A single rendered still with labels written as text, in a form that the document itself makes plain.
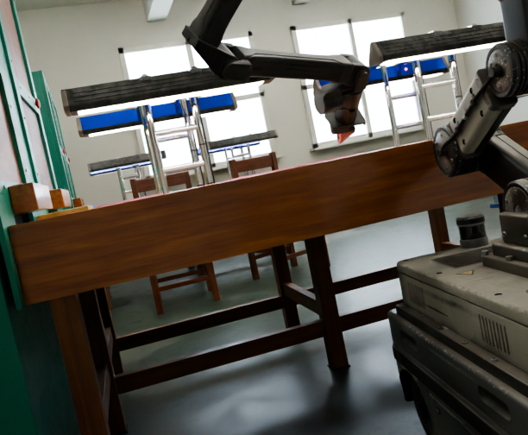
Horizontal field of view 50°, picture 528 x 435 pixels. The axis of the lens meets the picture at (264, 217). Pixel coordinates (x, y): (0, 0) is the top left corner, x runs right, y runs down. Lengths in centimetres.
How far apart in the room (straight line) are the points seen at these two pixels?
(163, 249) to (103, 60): 558
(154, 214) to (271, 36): 602
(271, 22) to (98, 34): 205
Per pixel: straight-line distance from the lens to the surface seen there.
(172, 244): 139
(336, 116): 161
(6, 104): 188
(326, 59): 145
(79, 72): 684
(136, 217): 138
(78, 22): 699
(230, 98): 233
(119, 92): 171
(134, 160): 468
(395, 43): 197
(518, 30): 127
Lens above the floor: 77
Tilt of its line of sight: 4 degrees down
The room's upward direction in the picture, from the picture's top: 11 degrees counter-clockwise
